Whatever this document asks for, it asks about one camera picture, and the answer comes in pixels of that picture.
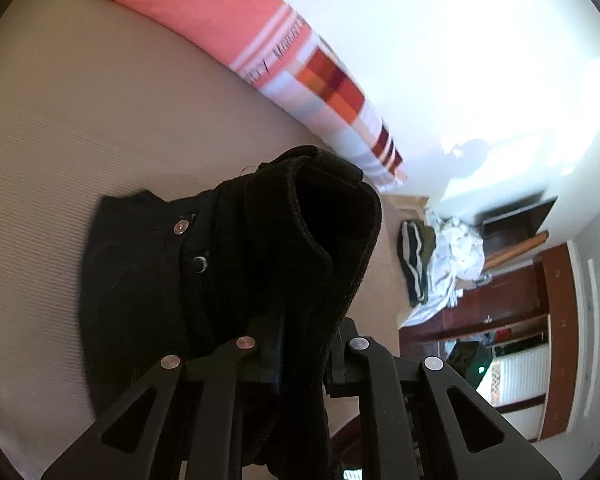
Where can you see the beige bed mat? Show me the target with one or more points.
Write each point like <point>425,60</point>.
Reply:
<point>80,110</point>

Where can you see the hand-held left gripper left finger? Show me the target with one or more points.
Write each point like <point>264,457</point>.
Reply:
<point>220,365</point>

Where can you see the dark wooden furniture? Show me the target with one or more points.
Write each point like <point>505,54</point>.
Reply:
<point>520,215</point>

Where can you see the dark striped garment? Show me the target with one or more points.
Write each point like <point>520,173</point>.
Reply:
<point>412,260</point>

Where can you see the pile of clothes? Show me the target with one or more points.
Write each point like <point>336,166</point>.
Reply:
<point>455,245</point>

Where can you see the brown wooden wardrobe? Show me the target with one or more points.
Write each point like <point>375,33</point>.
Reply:
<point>505,300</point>

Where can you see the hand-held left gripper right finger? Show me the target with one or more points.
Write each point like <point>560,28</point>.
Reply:
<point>375,375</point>

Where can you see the black pants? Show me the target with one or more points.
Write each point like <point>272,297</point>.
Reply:
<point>145,260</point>

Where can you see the light wooden stick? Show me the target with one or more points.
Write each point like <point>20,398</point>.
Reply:
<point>517,250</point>

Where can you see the pink checked long pillow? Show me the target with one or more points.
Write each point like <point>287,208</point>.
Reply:
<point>205,10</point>

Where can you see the olive green garment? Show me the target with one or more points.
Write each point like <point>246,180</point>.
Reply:
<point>428,240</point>

